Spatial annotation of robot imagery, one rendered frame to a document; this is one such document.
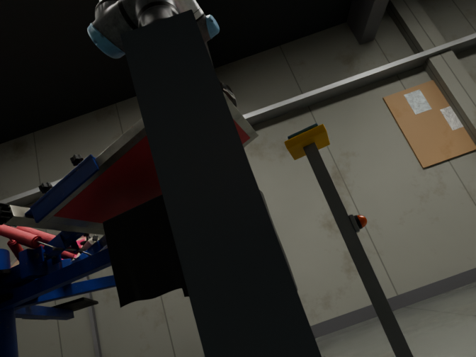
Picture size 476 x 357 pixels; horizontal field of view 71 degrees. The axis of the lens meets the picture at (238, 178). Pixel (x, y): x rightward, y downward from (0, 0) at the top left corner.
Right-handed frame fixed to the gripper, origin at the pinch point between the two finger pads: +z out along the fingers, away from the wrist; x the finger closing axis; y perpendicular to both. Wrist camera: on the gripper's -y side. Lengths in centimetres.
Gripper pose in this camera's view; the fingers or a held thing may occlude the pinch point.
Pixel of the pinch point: (231, 108)
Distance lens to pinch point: 137.8
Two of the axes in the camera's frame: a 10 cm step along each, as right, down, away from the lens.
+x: 7.7, -6.2, -1.3
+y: -3.4, -2.2, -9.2
